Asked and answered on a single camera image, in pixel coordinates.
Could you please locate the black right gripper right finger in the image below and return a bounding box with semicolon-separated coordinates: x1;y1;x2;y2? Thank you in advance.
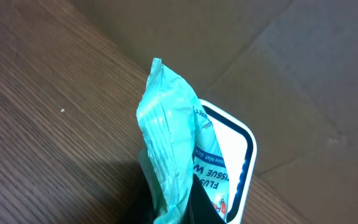
187;174;226;224

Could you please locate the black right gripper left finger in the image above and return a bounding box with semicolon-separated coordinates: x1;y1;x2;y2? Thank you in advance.
118;161;155;224

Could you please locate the teal wet wipes packet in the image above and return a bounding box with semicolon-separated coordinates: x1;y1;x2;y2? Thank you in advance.
136;58;229;223

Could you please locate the white barcode scanner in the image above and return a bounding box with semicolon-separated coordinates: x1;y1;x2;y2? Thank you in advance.
201;100;257;224

